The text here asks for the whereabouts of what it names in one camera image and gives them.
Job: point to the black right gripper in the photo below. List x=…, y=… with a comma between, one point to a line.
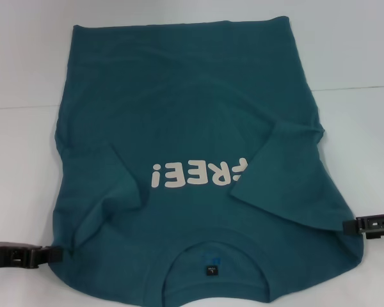
x=377, y=225

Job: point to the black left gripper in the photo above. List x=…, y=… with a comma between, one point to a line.
x=9, y=256

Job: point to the teal FREE print t-shirt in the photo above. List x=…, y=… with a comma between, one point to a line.
x=179, y=112

